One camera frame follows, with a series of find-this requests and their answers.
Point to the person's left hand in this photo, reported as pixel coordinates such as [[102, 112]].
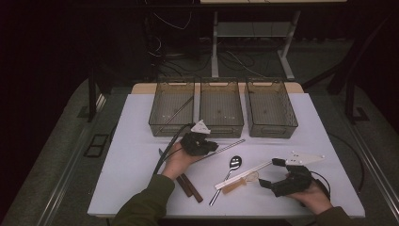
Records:
[[175, 163]]

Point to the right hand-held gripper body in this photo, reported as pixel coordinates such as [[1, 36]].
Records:
[[296, 182]]

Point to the white chopstick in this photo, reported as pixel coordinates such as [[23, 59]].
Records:
[[239, 179], [238, 176]]

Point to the black spoon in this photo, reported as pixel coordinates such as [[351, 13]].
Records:
[[235, 162]]

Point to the white metal desk frame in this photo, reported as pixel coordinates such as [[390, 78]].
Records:
[[215, 47]]

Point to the white table cover sheet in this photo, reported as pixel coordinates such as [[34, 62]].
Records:
[[141, 125]]

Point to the aluminium floor rail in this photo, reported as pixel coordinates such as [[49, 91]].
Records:
[[376, 169], [62, 185]]

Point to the black metal stand post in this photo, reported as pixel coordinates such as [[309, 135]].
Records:
[[92, 100], [349, 103]]

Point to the person's right hand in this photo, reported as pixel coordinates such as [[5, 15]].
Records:
[[313, 199]]

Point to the clear brown plastic bin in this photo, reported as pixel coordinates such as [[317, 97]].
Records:
[[166, 133], [226, 103], [271, 133]]

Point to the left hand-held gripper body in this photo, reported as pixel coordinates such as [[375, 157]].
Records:
[[196, 144]]

